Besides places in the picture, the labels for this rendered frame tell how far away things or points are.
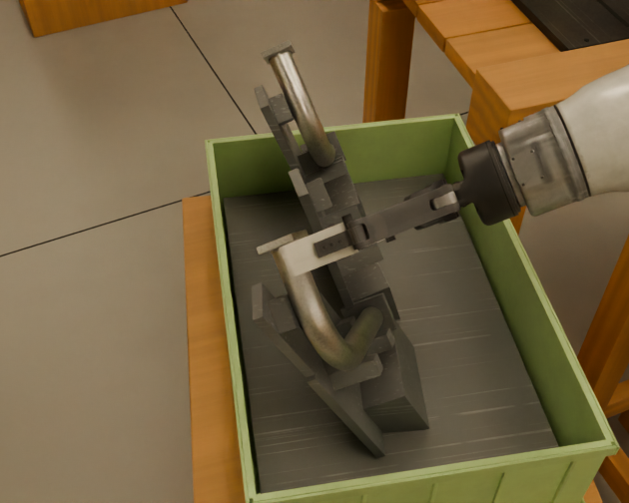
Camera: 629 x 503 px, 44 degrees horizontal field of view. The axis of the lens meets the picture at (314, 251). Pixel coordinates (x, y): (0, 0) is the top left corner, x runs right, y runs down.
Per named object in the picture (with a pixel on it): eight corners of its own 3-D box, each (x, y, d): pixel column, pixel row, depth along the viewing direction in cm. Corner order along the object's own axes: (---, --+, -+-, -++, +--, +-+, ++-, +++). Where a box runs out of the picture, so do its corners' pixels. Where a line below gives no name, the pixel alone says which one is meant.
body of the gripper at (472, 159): (496, 139, 77) (409, 175, 79) (493, 135, 69) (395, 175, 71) (524, 210, 77) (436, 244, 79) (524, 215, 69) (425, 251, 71)
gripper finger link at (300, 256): (360, 251, 71) (358, 251, 70) (292, 277, 72) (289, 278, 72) (347, 220, 71) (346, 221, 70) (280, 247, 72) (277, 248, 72)
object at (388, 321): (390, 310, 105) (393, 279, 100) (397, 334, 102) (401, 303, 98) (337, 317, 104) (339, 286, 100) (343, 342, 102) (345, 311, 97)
